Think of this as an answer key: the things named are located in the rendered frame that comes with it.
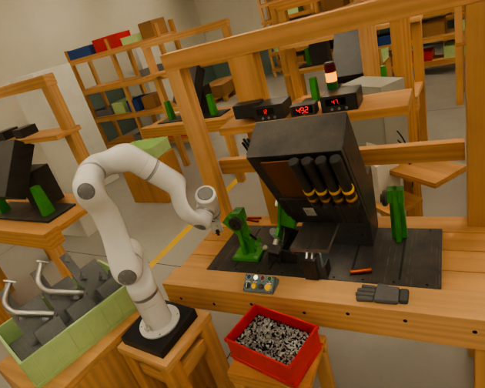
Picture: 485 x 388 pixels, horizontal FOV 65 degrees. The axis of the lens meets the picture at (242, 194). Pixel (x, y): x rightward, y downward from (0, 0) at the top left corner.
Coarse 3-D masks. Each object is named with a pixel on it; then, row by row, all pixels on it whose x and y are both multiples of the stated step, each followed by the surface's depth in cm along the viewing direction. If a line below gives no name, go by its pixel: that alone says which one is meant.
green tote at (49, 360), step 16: (80, 288) 222; (48, 304) 210; (112, 304) 194; (128, 304) 200; (80, 320) 182; (96, 320) 188; (112, 320) 195; (0, 336) 186; (16, 336) 200; (64, 336) 178; (80, 336) 183; (96, 336) 189; (48, 352) 173; (64, 352) 178; (80, 352) 184; (32, 368) 169; (48, 368) 174; (64, 368) 179
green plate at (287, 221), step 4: (280, 208) 174; (280, 212) 176; (284, 212) 175; (280, 216) 177; (284, 216) 176; (288, 216) 175; (280, 220) 178; (284, 220) 177; (288, 220) 176; (292, 220) 176; (280, 224) 180; (284, 224) 179; (288, 224) 178; (292, 224) 177; (296, 224) 179
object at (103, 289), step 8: (64, 256) 207; (72, 264) 208; (88, 264) 213; (96, 264) 216; (72, 272) 207; (80, 272) 210; (88, 272) 212; (96, 272) 215; (88, 280) 210; (96, 280) 213; (112, 280) 213; (88, 288) 209; (96, 288) 211; (104, 288) 209; (112, 288) 212; (96, 296) 210; (104, 296) 208
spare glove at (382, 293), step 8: (360, 288) 157; (368, 288) 157; (376, 288) 155; (384, 288) 154; (392, 288) 153; (360, 296) 153; (368, 296) 152; (376, 296) 151; (384, 296) 150; (392, 296) 149; (400, 296) 148; (408, 296) 148
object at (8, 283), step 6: (6, 282) 187; (12, 282) 187; (6, 288) 186; (6, 294) 185; (6, 300) 185; (6, 306) 184; (12, 312) 185; (18, 312) 186; (24, 312) 187; (30, 312) 189; (36, 312) 190; (42, 312) 192; (48, 312) 193
